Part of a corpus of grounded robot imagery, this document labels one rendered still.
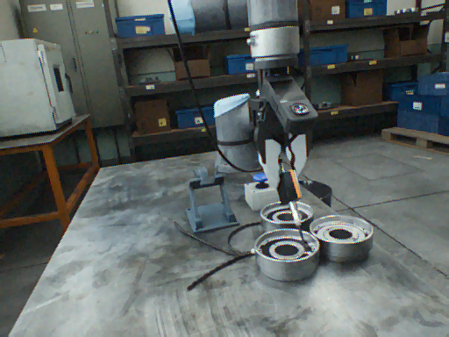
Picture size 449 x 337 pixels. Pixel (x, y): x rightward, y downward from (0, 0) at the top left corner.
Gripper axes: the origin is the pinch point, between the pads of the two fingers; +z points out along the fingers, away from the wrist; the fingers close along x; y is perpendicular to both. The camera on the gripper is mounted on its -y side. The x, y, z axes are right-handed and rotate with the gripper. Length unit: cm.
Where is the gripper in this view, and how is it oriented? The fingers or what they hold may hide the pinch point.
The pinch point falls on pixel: (286, 181)
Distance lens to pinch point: 59.3
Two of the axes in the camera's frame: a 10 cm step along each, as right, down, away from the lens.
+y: -2.4, -2.6, 9.4
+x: -9.7, 1.6, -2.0
